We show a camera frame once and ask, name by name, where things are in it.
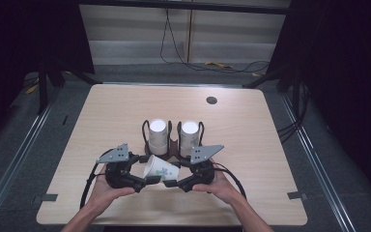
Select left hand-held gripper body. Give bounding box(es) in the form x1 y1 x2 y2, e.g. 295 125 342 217
96 142 143 193

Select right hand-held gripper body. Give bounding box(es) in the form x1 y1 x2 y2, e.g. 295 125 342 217
185 144 225 191

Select single floral paper cup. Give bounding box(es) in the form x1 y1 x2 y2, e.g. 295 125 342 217
142 154 181 182

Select wooden cup holder black rods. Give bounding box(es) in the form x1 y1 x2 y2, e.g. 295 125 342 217
141 119 206 161

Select white cup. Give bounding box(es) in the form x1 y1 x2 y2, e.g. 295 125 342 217
148 118 169 157
180 120 201 159

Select person's right hand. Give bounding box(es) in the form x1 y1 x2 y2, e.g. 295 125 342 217
191 168 240 206

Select person's left hand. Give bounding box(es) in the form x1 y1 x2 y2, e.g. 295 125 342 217
88 163 136 211

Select grey tape piece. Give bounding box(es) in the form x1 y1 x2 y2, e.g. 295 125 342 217
33 193 59 204
286 190 308 201

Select yellow strip on floor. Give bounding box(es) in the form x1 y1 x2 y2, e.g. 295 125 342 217
204 60 234 70

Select black stand leg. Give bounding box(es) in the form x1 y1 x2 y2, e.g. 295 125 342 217
37 62 50 114

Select black overhead beam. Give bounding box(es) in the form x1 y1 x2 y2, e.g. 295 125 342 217
77 0 293 15

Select black curtain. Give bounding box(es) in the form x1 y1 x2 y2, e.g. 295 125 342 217
266 0 371 201
0 0 96 153

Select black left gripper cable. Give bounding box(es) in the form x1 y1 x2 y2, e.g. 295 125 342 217
79 148 116 210

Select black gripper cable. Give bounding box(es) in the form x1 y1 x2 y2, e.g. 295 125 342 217
211 161 248 200
79 148 116 210

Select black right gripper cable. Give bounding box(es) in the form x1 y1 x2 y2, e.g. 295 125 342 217
211 161 248 200

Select metal floor rail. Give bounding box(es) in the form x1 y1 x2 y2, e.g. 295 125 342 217
0 101 56 224
279 92 359 232

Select black floor cables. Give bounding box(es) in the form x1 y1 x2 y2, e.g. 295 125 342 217
159 8 271 75

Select bundle of black cables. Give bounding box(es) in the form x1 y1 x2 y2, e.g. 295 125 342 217
276 82 311 145

